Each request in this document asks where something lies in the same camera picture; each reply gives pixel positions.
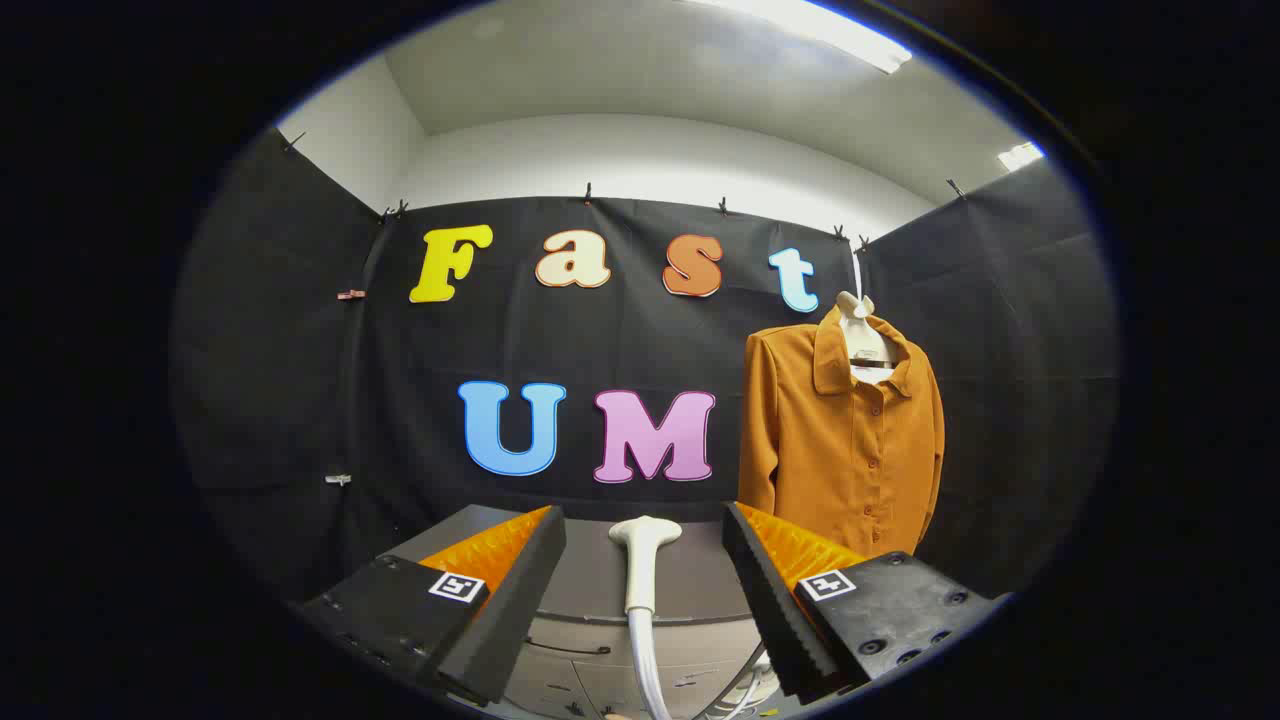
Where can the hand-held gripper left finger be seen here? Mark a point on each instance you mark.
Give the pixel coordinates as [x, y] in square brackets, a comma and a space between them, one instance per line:
[520, 590]

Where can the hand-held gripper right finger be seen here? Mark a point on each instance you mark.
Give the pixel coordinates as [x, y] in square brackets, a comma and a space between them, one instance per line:
[765, 590]

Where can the orange button shirt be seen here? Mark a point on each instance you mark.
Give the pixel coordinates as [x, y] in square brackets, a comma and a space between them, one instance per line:
[830, 450]

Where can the white mannequin torso hanger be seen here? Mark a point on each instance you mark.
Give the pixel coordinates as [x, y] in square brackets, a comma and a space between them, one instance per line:
[862, 330]

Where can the row of black clips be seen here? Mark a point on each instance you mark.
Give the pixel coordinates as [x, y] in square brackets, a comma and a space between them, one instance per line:
[588, 192]

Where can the small ceiling light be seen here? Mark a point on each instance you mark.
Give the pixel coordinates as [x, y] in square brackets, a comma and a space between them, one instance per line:
[1020, 156]

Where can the long ceiling light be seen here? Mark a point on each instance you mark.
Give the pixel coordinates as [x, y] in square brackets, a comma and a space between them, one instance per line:
[830, 30]

